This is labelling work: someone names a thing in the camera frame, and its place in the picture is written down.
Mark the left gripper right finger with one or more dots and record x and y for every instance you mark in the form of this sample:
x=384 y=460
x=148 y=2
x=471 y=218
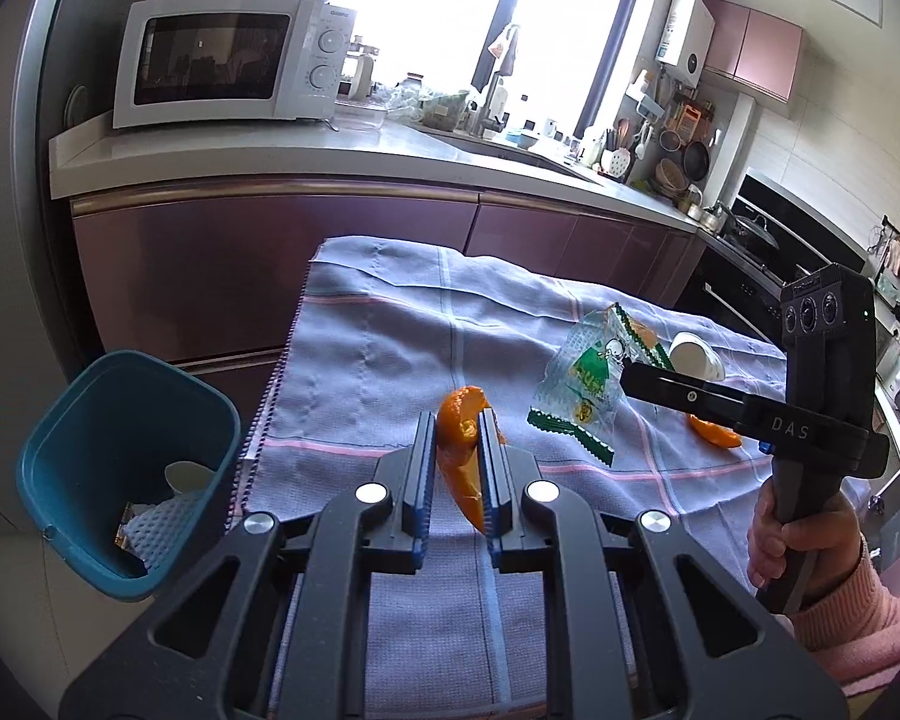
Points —
x=641 y=622

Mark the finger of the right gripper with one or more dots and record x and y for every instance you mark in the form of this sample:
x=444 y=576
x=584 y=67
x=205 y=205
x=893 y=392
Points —
x=709 y=401

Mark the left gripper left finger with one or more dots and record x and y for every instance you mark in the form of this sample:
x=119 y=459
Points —
x=273 y=621

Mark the white paper cup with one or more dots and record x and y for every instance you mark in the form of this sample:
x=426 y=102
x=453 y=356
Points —
x=692 y=356

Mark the orange peel piece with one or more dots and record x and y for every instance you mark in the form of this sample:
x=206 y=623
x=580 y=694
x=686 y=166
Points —
x=457 y=434
x=714 y=434

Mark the green clear snack wrapper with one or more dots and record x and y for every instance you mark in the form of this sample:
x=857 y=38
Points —
x=581 y=388

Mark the white foam fruit net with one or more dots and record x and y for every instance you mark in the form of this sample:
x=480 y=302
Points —
x=165 y=523

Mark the gold snack bag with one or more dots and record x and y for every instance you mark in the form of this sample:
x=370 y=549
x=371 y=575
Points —
x=131 y=536

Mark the pink sleeve right forearm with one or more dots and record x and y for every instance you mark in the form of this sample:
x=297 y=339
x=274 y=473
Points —
x=854 y=632

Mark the teal plastic trash bin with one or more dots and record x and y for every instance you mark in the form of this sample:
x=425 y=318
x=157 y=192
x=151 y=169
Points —
x=105 y=444

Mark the steel kitchen faucet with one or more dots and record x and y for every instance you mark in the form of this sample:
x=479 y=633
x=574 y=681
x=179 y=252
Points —
x=491 y=116

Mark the white kitchen countertop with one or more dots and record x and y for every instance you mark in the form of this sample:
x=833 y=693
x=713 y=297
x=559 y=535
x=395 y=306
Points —
x=158 y=164

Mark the person's right hand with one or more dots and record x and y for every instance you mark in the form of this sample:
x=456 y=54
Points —
x=832 y=534

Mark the black built-in stove oven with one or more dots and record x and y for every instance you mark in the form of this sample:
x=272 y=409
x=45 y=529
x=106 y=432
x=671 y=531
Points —
x=768 y=239

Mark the steel kettle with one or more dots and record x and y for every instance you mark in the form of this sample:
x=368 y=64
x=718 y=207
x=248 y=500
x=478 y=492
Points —
x=714 y=218

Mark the black hanging frying pan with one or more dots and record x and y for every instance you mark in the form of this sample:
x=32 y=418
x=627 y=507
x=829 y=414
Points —
x=695 y=162

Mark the silver refrigerator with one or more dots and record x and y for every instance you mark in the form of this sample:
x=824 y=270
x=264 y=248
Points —
x=58 y=63

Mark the maroon base cabinets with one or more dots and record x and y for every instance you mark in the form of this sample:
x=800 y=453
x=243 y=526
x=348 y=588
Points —
x=208 y=274

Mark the white microwave oven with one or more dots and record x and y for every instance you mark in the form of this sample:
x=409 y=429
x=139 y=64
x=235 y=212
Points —
x=185 y=61

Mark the pink wall cabinet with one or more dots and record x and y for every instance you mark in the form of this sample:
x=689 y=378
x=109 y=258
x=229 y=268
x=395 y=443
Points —
x=754 y=49

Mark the white wall water heater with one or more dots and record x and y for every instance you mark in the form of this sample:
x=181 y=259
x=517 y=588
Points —
x=685 y=41

